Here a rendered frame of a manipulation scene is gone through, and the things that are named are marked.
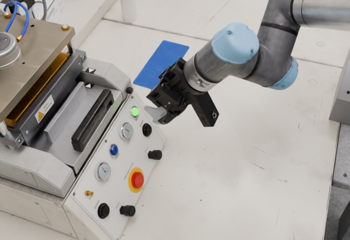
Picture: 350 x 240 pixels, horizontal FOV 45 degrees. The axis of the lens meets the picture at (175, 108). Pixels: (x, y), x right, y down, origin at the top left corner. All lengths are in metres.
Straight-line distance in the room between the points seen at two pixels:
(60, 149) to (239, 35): 0.43
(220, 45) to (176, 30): 0.74
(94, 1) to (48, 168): 0.88
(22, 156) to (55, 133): 0.09
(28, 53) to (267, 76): 0.48
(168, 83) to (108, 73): 0.17
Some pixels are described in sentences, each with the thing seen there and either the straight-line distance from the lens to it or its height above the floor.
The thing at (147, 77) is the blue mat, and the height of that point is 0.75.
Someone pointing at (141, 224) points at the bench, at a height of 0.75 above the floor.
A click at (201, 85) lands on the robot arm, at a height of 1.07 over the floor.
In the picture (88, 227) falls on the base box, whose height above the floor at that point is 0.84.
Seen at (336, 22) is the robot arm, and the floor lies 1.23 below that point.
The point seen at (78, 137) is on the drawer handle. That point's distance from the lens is 0.85.
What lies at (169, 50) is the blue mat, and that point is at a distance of 1.41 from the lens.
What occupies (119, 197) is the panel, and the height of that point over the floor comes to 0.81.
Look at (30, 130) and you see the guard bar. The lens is 0.87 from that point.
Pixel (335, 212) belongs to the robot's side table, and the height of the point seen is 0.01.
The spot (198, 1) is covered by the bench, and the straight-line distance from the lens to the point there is 1.63.
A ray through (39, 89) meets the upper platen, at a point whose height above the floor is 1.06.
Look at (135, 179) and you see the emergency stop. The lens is 1.02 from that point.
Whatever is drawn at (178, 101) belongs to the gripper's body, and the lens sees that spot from 0.89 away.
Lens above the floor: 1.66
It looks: 48 degrees down
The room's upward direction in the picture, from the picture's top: 3 degrees counter-clockwise
